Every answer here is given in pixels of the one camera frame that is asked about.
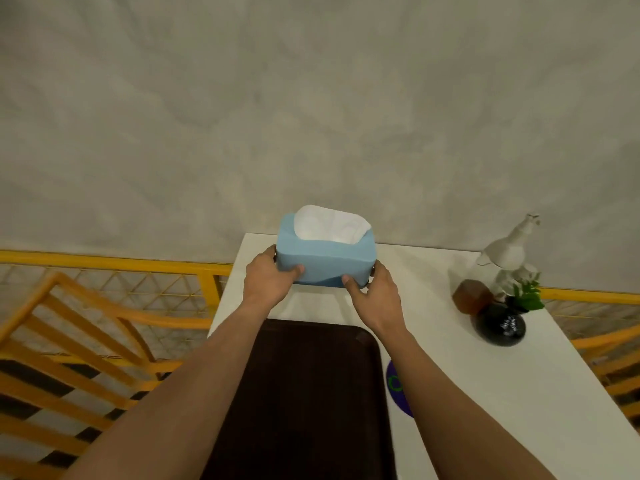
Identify person's left hand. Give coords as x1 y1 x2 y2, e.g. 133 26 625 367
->
243 245 305 312

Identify person's right hand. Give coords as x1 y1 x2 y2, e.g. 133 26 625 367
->
342 260 405 337

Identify blue tissue box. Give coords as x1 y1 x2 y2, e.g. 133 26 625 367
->
276 213 377 289

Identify person's right forearm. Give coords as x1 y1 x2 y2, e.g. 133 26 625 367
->
372 320 558 480

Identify person's left forearm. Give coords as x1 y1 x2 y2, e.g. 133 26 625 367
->
62 296 281 480

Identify white tissue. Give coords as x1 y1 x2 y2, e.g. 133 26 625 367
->
293 205 372 244

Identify purple round coaster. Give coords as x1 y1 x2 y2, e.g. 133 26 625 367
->
386 360 415 419

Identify brown wooden block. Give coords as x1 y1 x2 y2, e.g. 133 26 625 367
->
452 279 494 316

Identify yellow metal railing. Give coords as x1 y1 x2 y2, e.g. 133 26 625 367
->
0 250 640 320

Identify dark brown tray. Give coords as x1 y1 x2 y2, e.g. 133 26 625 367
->
200 319 398 480

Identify black round vase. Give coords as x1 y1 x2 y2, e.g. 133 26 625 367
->
475 301 527 347

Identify white bird figurine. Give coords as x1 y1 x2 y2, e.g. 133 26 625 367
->
475 213 542 298

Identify green plant sprig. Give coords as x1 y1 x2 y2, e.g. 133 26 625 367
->
512 275 546 312

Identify yellow wooden chair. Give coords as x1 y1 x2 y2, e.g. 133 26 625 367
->
0 271 215 480
571 325 640 420

